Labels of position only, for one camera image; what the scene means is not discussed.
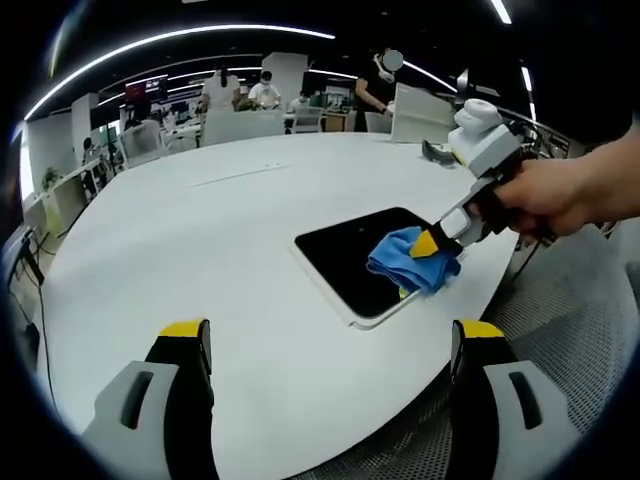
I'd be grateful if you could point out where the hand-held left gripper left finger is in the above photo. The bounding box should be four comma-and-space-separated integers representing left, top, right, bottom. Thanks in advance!
79, 317, 221, 480

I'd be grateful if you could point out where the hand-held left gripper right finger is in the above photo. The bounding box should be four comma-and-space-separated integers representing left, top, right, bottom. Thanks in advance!
448, 317, 584, 480

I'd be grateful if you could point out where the blue cleaning cloth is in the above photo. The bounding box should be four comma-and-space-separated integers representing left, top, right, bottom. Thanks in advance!
365, 225, 463, 297

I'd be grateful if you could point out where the black mirror with white frame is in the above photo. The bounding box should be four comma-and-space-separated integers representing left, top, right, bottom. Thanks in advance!
290, 206, 470, 332

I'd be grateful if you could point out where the person's right hand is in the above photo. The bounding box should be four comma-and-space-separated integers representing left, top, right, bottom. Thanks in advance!
492, 153, 601, 247

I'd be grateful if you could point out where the grey curved device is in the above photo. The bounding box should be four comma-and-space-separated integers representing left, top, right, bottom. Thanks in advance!
420, 139, 459, 166

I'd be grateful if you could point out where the white upright panel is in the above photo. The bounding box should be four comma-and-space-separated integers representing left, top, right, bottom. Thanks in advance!
389, 82, 459, 146

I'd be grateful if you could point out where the white mesh office chair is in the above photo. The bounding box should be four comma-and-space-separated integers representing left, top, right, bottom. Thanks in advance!
294, 106, 324, 134

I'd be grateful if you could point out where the computer monitor on stand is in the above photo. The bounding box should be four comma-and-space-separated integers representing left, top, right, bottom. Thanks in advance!
0, 224, 46, 294

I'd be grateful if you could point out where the white side shelf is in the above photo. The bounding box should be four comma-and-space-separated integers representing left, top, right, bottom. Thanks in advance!
21, 159, 109, 237

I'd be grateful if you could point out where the long curved ceiling light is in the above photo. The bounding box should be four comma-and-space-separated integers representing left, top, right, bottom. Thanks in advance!
22, 24, 337, 122

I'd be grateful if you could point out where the thin black cable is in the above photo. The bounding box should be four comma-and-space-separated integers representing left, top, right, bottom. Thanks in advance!
35, 282, 62, 419

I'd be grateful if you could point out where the red wall screen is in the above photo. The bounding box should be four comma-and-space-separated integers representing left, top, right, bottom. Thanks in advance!
124, 74, 169, 104

